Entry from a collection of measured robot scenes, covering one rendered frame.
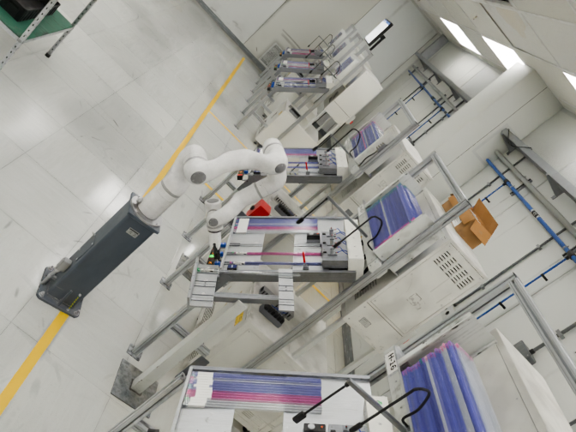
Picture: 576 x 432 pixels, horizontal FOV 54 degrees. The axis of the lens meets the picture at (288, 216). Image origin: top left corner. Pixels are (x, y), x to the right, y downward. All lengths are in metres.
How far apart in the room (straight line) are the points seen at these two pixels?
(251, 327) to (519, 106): 4.00
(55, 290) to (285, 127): 4.93
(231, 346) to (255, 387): 1.01
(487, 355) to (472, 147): 4.17
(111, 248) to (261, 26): 8.91
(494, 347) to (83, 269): 1.96
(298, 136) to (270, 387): 5.59
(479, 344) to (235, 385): 0.92
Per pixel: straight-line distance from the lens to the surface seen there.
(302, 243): 3.24
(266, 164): 2.69
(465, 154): 6.21
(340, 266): 2.97
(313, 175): 4.27
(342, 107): 7.46
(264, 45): 11.49
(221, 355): 3.28
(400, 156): 4.26
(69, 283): 3.11
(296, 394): 2.23
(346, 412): 2.20
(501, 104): 6.16
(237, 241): 3.29
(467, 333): 2.15
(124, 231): 2.87
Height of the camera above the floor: 2.06
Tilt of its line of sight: 18 degrees down
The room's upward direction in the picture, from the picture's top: 50 degrees clockwise
